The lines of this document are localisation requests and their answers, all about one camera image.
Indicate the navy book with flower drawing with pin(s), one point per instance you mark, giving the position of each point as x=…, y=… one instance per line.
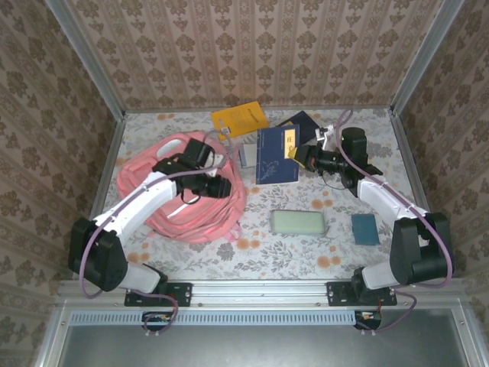
x=273, y=160

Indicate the navy book wide yellow label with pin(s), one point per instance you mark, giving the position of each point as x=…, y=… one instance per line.
x=305, y=124

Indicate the pink backpack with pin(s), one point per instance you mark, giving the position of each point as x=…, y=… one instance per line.
x=214, y=221

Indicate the white notebook grey spine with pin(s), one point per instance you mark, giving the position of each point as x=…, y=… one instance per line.
x=248, y=156

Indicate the green pencil case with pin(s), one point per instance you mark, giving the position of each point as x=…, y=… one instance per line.
x=298, y=222

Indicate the small teal notebook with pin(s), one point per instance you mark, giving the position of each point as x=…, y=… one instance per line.
x=364, y=229

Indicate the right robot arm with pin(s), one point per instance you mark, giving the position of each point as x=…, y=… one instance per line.
x=416, y=248

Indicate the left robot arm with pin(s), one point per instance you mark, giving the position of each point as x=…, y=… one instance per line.
x=133, y=206

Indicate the floral table cover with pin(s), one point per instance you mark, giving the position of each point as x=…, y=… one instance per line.
x=286, y=248

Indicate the black connector board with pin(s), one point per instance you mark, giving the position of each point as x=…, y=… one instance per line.
x=156, y=321
x=368, y=319

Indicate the grey metal panel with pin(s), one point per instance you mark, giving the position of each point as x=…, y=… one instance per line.
x=248, y=348

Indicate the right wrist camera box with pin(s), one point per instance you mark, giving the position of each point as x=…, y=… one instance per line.
x=328, y=134

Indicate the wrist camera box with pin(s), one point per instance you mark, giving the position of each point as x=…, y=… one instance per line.
x=217, y=160
x=328, y=134

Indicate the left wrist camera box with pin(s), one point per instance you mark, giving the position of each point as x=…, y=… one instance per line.
x=217, y=160

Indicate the aluminium back rail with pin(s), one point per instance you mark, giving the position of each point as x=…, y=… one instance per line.
x=344, y=108

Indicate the aluminium side rail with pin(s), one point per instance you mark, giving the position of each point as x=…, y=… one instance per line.
x=114, y=132
x=408, y=153

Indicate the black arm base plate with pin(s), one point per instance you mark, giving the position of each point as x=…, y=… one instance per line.
x=336, y=294
x=183, y=294

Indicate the aluminium frame post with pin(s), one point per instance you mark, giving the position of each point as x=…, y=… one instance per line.
x=423, y=57
x=88, y=57

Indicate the aluminium mounting rail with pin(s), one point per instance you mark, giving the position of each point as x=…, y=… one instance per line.
x=260, y=294

